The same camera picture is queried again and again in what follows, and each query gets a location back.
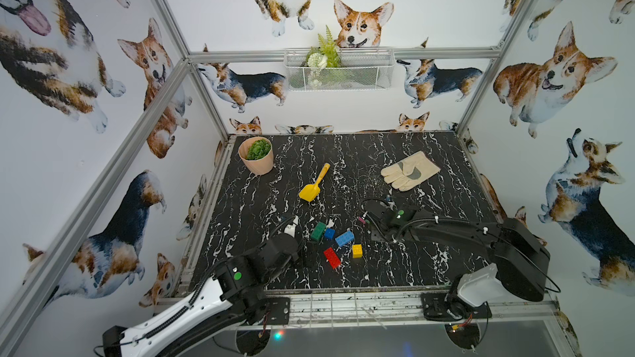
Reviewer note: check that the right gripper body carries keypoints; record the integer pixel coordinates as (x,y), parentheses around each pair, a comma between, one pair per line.
(379,235)

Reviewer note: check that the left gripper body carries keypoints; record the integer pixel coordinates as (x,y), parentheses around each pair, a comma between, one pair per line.
(302,240)

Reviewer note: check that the yellow small lego brick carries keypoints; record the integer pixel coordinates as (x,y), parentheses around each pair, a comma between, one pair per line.
(357,251)

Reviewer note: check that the light blue lego brick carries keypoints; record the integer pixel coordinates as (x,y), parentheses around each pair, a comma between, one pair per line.
(345,238)

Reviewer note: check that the red lego brick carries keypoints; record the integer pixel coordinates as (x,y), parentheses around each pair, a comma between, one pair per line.
(332,258)

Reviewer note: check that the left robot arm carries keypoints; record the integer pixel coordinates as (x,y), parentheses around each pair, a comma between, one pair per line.
(234,294)

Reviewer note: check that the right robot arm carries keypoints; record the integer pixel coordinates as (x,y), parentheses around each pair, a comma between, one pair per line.
(517,261)

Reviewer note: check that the green lego brick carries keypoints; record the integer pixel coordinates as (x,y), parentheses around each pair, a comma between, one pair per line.
(318,232)

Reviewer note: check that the dark blue small lego brick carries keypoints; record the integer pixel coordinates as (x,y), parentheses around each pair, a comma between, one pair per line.
(329,234)

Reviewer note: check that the cream canvas work glove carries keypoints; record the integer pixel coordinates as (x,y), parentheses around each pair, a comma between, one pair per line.
(409,172)

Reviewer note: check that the yellow toy shovel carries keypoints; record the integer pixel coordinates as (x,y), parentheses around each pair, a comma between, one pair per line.
(311,191)

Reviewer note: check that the terracotta pot with green plant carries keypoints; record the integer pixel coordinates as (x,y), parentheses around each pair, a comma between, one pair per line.
(257,154)

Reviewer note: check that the green fern with white flower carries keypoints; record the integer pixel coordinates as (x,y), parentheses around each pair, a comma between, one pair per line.
(322,61)

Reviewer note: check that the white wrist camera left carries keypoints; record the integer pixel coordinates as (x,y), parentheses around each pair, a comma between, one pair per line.
(291,226)

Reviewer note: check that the white wire wall basket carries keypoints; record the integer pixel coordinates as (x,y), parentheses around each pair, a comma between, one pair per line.
(365,69)

